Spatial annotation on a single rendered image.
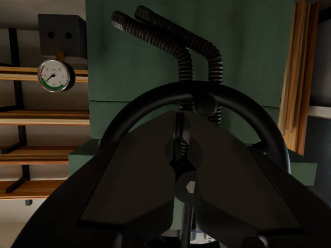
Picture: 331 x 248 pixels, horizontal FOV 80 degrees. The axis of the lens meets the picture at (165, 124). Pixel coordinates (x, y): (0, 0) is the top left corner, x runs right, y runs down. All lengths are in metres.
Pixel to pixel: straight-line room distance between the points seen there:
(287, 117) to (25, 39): 3.12
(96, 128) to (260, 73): 0.39
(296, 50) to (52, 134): 2.96
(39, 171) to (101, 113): 3.01
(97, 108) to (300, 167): 0.50
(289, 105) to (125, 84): 1.62
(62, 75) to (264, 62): 0.42
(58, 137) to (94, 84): 2.73
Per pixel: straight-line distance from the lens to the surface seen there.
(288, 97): 1.94
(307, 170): 0.60
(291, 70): 1.94
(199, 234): 0.48
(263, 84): 0.50
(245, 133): 0.50
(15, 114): 2.78
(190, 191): 0.29
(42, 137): 3.27
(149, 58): 0.46
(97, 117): 0.49
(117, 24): 0.38
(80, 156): 0.52
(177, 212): 0.43
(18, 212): 3.86
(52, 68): 0.45
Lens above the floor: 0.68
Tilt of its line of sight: 10 degrees up
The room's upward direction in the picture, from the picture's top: 178 degrees counter-clockwise
